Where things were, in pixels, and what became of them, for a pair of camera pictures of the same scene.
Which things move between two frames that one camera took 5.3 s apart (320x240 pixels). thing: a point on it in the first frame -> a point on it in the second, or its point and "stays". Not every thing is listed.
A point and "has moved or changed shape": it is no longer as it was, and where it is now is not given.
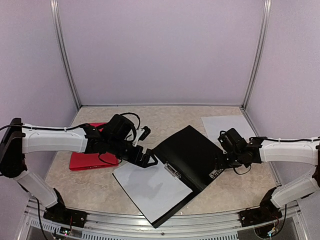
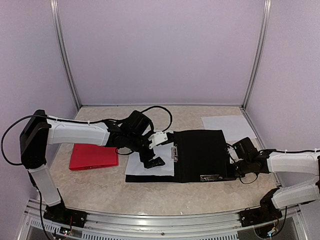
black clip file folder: x=192 y=157 has moved or changed shape
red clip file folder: x=85 y=160 stays
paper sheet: x=153 y=188 -> x=165 y=152
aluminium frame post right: x=267 y=7 stays
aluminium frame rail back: x=161 y=106 stays
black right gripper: x=219 y=163 -> x=241 y=176
